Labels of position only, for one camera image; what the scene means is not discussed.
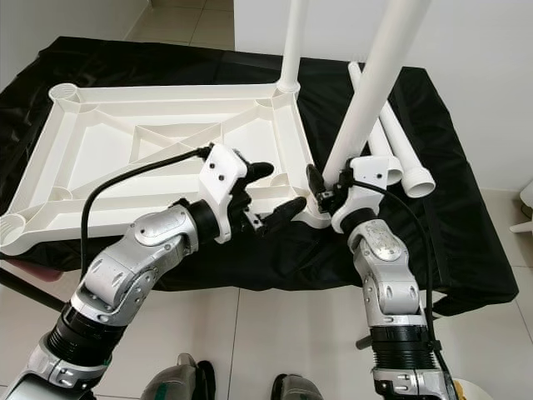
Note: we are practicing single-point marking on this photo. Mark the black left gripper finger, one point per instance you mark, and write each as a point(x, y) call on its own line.
point(258, 173)
point(283, 213)

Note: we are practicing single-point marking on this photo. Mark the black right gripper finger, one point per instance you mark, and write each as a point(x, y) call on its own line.
point(316, 184)

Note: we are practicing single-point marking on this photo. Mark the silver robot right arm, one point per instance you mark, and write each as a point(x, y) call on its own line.
point(387, 267)

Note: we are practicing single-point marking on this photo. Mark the black tablecloth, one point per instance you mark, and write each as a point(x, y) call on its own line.
point(466, 217)

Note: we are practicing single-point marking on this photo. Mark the grey robot left foot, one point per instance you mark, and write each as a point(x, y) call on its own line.
point(176, 379)

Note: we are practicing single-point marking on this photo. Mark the pink cloth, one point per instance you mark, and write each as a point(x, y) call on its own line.
point(29, 269)

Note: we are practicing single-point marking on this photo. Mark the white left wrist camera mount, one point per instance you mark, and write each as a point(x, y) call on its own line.
point(223, 177)

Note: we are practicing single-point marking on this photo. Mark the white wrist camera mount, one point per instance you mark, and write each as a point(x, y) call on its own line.
point(223, 177)
point(366, 171)

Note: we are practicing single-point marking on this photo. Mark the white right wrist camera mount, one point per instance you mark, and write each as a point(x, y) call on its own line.
point(366, 171)

